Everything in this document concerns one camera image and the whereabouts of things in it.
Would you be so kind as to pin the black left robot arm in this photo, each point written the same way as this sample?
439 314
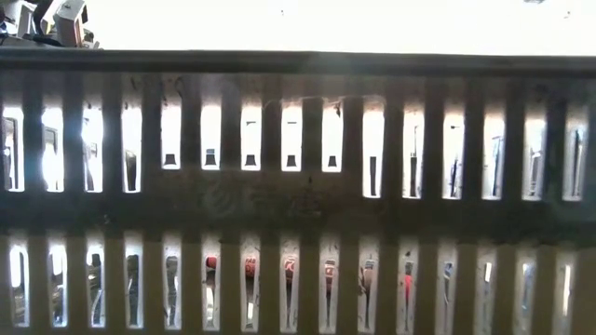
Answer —
70 23

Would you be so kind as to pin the black plastic basket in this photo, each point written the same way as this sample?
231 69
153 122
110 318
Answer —
298 62

